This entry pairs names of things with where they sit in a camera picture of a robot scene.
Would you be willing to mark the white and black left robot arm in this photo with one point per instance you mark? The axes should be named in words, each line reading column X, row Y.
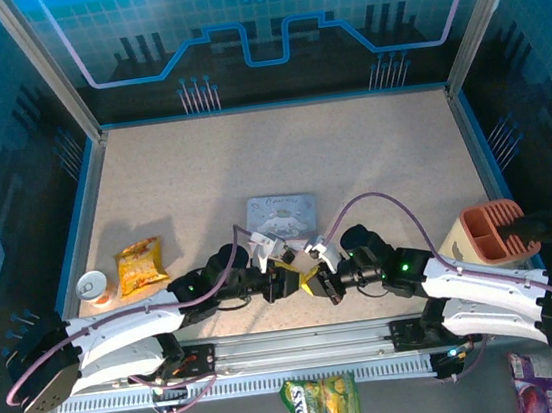
column 120, row 331

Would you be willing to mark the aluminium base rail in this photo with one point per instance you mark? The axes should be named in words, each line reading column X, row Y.
column 298, row 347

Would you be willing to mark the yellow snack bag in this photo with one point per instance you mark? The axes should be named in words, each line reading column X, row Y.
column 140, row 268

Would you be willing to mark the yellow padlock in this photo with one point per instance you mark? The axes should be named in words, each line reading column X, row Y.
column 311, row 285

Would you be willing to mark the beige and orange utensil holder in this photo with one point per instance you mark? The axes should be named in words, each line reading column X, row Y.
column 486, row 236

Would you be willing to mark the aluminium frame post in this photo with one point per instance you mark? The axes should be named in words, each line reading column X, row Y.
column 45, row 68
column 481, row 15

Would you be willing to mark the small tin can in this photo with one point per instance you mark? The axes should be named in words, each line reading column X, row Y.
column 92, row 287

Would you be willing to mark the green yellow candy bag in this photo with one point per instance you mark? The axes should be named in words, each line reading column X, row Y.
column 323, row 409

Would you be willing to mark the aluminium table edge rail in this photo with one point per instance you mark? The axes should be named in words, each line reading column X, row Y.
column 89, row 209
column 481, row 161

